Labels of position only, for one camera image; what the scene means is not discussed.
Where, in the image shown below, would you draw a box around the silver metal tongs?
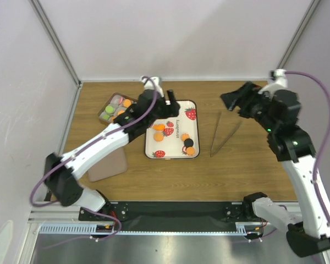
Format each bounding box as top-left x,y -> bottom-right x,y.
210,111 -> 242,158

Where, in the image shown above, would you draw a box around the orange waffle round cookie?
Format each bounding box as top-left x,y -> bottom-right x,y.
123,99 -> 133,108

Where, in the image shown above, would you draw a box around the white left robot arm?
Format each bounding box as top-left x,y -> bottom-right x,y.
43,89 -> 180,220

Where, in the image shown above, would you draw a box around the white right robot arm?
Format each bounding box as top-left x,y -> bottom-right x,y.
221,86 -> 330,257

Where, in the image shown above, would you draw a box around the orange waffle cookie left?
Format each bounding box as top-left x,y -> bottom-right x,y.
153,133 -> 164,142

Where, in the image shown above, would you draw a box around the white strawberry print tray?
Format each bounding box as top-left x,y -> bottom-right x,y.
145,100 -> 200,160

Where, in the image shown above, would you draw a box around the black sandwich cookie lower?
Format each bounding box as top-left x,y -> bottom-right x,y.
184,138 -> 194,148

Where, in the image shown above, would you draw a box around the brown cookie tin box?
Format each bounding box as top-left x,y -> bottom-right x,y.
97,92 -> 138,124

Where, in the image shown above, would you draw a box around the brown tin lid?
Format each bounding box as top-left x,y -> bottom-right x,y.
87,147 -> 128,182

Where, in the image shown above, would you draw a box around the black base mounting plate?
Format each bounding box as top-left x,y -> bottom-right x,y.
79,201 -> 276,233

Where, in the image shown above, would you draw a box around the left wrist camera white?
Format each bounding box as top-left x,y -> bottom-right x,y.
140,76 -> 164,97

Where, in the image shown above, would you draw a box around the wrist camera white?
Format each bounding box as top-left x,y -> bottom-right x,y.
258,69 -> 288,96
140,76 -> 164,97

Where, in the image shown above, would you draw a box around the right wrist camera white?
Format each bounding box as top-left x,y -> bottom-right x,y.
258,69 -> 288,96

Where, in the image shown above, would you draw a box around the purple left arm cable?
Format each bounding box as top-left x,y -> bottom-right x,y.
30,76 -> 159,244

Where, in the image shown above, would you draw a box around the aluminium frame rail front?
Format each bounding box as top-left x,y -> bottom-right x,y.
29,201 -> 275,238

